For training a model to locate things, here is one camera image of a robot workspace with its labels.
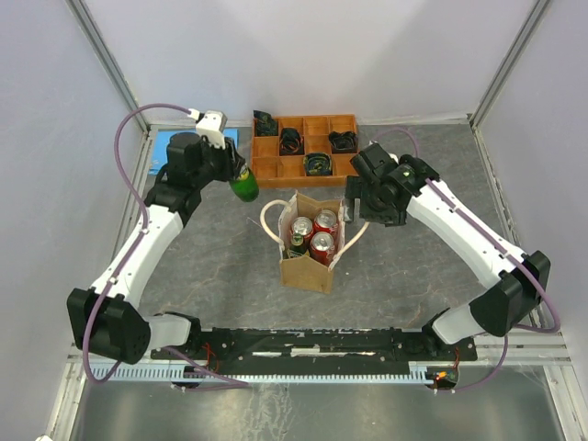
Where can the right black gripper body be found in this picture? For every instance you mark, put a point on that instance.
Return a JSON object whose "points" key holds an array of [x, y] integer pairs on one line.
{"points": [[372, 208]]}

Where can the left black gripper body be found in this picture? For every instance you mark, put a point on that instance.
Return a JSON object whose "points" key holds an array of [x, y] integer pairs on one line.
{"points": [[219, 164]]}

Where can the red cola can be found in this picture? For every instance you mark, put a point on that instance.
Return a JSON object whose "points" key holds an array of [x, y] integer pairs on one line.
{"points": [[326, 221], [322, 248], [303, 226]]}

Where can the green glass bottle red label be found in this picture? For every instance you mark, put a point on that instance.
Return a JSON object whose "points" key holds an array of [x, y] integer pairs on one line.
{"points": [[245, 186]]}

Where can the canvas tote bag cat print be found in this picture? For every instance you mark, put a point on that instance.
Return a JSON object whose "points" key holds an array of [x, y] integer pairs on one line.
{"points": [[303, 272]]}

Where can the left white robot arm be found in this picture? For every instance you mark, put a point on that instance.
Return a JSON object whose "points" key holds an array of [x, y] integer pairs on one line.
{"points": [[105, 318]]}

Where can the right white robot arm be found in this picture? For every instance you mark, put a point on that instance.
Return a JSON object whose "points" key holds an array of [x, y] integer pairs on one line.
{"points": [[514, 280]]}

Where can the blue patterned cloth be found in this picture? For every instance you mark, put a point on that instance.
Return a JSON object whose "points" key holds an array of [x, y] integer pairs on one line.
{"points": [[159, 157]]}

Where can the dark rolled fabric item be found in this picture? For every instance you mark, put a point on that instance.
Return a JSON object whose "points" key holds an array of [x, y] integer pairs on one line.
{"points": [[264, 124], [343, 142], [318, 164], [290, 142]]}

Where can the orange wooden compartment tray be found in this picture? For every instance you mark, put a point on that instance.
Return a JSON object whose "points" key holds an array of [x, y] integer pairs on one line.
{"points": [[274, 169]]}

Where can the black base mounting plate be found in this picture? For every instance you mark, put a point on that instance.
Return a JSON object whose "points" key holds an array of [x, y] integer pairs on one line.
{"points": [[308, 352]]}

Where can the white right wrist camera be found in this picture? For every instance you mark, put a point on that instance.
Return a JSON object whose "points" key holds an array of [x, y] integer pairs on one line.
{"points": [[394, 158]]}

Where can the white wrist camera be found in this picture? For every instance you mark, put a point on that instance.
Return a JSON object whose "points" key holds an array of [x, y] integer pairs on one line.
{"points": [[394, 158], [210, 125]]}

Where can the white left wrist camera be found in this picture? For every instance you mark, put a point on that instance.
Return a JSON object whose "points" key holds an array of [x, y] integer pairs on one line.
{"points": [[210, 125]]}

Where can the blue toothed cable duct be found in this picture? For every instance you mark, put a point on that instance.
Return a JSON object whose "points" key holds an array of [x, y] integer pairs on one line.
{"points": [[181, 372]]}

